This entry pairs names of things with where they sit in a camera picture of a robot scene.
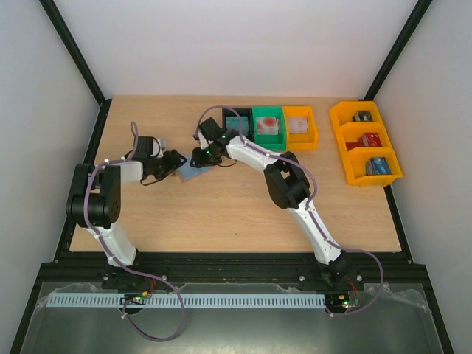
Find black storage bin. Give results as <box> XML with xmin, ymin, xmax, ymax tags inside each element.
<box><xmin>222</xmin><ymin>107</ymin><xmax>254</xmax><ymax>141</ymax></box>

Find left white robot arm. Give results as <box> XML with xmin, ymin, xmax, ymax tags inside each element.
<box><xmin>66</xmin><ymin>136</ymin><xmax>187</xmax><ymax>267</ymax></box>

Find right black frame post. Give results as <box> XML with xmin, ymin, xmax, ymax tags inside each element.
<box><xmin>362</xmin><ymin>0</ymin><xmax>434</xmax><ymax>101</ymax></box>

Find yellow bin with red cards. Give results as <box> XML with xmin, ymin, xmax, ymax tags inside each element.
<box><xmin>338</xmin><ymin>122</ymin><xmax>392</xmax><ymax>151</ymax></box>

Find blue card stack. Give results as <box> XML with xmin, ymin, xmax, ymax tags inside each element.
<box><xmin>366</xmin><ymin>157</ymin><xmax>392</xmax><ymax>176</ymax></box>

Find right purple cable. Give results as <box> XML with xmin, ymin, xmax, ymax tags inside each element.
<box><xmin>193</xmin><ymin>106</ymin><xmax>385</xmax><ymax>318</ymax></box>

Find small yellow storage bin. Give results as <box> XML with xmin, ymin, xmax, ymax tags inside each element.
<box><xmin>282</xmin><ymin>106</ymin><xmax>319</xmax><ymax>150</ymax></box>

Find black card stack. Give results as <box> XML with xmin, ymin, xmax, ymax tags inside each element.
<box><xmin>352</xmin><ymin>111</ymin><xmax>374</xmax><ymax>122</ymax></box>

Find teal card holders stack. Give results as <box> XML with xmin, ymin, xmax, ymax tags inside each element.
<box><xmin>224</xmin><ymin>116</ymin><xmax>249</xmax><ymax>134</ymax></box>

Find red white card holders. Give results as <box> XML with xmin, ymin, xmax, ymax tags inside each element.
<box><xmin>255</xmin><ymin>116</ymin><xmax>280</xmax><ymax>136</ymax></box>

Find green storage bin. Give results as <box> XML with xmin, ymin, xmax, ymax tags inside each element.
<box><xmin>252</xmin><ymin>106</ymin><xmax>287</xmax><ymax>151</ymax></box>

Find black frame post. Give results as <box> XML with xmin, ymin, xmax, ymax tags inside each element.
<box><xmin>362</xmin><ymin>0</ymin><xmax>434</xmax><ymax>101</ymax></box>
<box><xmin>38</xmin><ymin>0</ymin><xmax>108</xmax><ymax>108</ymax></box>

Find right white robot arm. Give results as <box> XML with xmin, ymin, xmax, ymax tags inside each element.
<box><xmin>190</xmin><ymin>117</ymin><xmax>350</xmax><ymax>289</ymax></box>

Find white slotted cable duct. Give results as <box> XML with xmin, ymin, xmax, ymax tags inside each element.
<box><xmin>46</xmin><ymin>293</ymin><xmax>325</xmax><ymax>309</ymax></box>

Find left black frame post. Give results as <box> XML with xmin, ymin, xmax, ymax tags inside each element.
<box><xmin>38</xmin><ymin>0</ymin><xmax>108</xmax><ymax>108</ymax></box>

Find yellow bin with blue cards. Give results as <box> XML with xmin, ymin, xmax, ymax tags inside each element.
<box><xmin>341</xmin><ymin>147</ymin><xmax>403</xmax><ymax>187</ymax></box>

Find red card stack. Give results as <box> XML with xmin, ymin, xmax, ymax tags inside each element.
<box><xmin>345</xmin><ymin>133</ymin><xmax>382</xmax><ymax>151</ymax></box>

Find clear card holders stack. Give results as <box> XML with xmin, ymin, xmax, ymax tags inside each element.
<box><xmin>288</xmin><ymin>116</ymin><xmax>308</xmax><ymax>133</ymax></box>

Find yellow bin with black cards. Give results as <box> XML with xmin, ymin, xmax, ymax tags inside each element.
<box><xmin>329</xmin><ymin>100</ymin><xmax>383</xmax><ymax>128</ymax></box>

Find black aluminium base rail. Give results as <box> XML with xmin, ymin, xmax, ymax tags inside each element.
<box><xmin>99</xmin><ymin>251</ymin><xmax>366</xmax><ymax>292</ymax></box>

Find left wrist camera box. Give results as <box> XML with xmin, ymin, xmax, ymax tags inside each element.
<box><xmin>154</xmin><ymin>138</ymin><xmax>166</xmax><ymax>157</ymax></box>

